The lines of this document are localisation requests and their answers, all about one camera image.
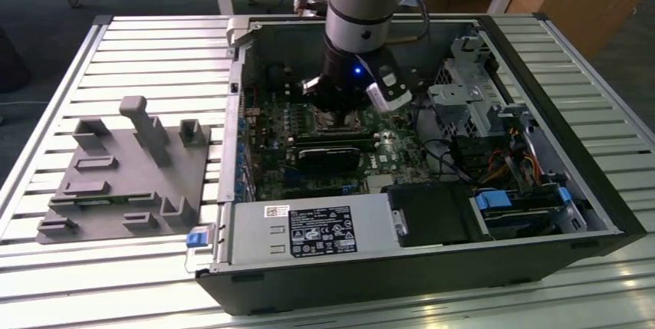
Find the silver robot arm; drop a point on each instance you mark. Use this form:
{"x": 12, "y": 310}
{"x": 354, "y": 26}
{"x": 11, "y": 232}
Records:
{"x": 358, "y": 18}

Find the RAM slot white clips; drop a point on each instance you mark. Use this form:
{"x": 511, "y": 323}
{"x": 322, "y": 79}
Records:
{"x": 290, "y": 94}
{"x": 332, "y": 137}
{"x": 332, "y": 144}
{"x": 290, "y": 85}

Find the CPU socket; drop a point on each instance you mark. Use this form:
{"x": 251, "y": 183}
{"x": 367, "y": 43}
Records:
{"x": 338, "y": 132}

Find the green motherboard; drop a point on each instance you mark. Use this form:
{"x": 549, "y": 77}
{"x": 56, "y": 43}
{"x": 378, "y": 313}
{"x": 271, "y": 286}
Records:
{"x": 399, "y": 141}

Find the black graphics card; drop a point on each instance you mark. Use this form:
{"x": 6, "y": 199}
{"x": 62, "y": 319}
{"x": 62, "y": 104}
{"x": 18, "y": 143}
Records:
{"x": 327, "y": 158}

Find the silver metal drive cage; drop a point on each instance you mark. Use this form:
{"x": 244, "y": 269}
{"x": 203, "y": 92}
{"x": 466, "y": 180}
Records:
{"x": 455, "y": 93}

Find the silver chipset heatsink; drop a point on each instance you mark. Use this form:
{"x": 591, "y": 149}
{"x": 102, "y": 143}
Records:
{"x": 380, "y": 183}

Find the black plastic shroud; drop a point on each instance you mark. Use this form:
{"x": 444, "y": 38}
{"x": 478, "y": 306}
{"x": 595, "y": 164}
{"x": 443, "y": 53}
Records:
{"x": 435, "y": 214}

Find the grey power supply unit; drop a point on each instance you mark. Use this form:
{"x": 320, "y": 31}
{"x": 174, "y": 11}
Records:
{"x": 256, "y": 229}

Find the hard disk in blue carrier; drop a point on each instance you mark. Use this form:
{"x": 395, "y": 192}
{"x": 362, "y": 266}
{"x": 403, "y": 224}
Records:
{"x": 494, "y": 200}

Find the grey parts rack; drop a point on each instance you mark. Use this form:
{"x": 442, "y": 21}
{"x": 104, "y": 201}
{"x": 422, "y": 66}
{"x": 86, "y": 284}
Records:
{"x": 128, "y": 175}

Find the blue case release latch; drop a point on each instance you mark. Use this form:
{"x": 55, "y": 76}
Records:
{"x": 199, "y": 239}

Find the small blue bay clip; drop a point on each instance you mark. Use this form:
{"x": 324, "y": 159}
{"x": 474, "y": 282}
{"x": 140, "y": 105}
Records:
{"x": 565, "y": 195}

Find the black grey PC case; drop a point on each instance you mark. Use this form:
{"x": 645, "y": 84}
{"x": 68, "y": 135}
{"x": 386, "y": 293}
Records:
{"x": 358, "y": 290}

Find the green RAM stick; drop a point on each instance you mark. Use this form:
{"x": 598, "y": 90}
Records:
{"x": 102, "y": 201}

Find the small silver wrist camera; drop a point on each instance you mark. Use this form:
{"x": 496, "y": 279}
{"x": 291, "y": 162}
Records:
{"x": 310, "y": 86}

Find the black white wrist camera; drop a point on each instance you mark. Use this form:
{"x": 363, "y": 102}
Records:
{"x": 391, "y": 83}

